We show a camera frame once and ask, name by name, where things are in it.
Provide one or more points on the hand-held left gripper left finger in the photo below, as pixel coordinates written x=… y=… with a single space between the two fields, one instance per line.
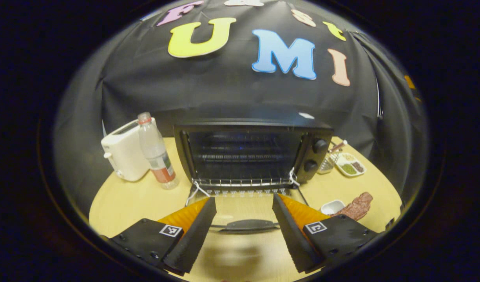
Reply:
x=192 y=243

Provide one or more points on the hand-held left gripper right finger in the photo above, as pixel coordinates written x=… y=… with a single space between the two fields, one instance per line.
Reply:
x=294 y=239

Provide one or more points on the red meat slice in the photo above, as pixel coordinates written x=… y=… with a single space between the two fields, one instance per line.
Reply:
x=357 y=206

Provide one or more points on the black electric oven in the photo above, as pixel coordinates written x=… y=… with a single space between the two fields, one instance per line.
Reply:
x=263 y=126

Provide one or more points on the small white dish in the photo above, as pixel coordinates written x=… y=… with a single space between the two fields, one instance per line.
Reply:
x=332 y=206

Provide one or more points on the divided dish with beans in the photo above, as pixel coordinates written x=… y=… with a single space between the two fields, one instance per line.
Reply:
x=351 y=165

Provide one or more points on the clear plastic water bottle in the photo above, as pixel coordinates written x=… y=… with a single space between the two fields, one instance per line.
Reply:
x=157 y=156

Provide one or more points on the small red white stick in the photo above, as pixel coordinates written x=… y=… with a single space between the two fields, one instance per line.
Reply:
x=337 y=147

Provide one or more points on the white toaster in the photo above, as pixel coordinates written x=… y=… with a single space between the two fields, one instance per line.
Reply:
x=124 y=156

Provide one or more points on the black backdrop cloth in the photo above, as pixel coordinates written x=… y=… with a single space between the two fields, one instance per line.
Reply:
x=224 y=90

